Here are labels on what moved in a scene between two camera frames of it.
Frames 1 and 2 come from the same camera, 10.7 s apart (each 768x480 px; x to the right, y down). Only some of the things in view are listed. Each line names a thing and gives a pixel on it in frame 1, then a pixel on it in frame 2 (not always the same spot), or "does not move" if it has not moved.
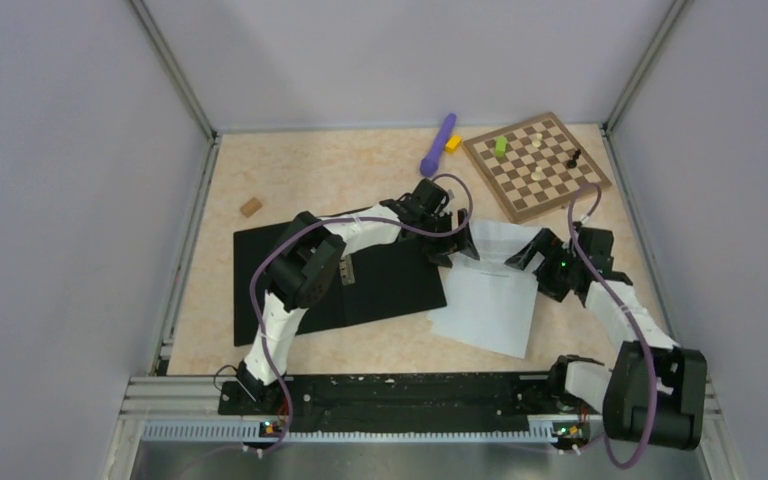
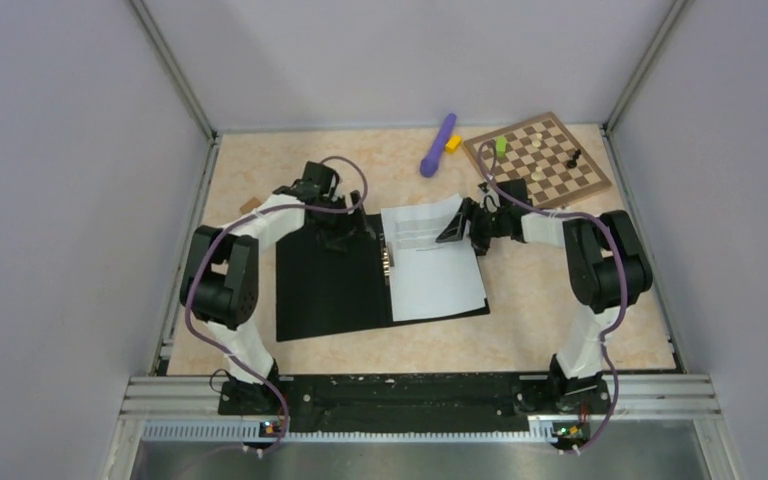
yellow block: [453, 144] does not move
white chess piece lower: [538, 175] does not move
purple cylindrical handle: [429, 165] does not move
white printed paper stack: [489, 300] → [430, 278]
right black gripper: [546, 242] → [470, 211]
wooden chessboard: [534, 167] does not move
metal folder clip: [347, 268] → [385, 262]
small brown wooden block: [251, 207] does not move
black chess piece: [573, 163] does not move
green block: [500, 146] does not move
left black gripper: [462, 242] → [352, 224]
